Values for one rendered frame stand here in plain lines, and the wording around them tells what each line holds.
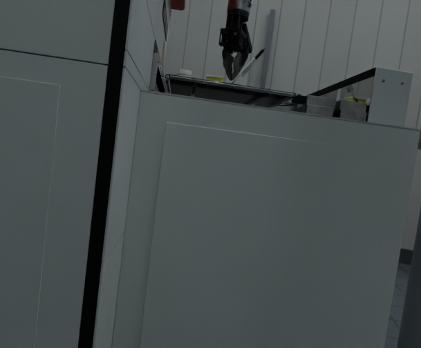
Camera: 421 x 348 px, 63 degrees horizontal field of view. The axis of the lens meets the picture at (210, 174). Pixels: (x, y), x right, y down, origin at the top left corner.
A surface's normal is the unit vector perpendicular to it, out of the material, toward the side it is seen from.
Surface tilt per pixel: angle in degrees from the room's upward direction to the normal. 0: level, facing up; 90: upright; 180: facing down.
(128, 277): 90
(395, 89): 90
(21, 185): 90
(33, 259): 90
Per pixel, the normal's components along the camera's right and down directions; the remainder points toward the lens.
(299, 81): -0.18, 0.04
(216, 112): 0.09, 0.07
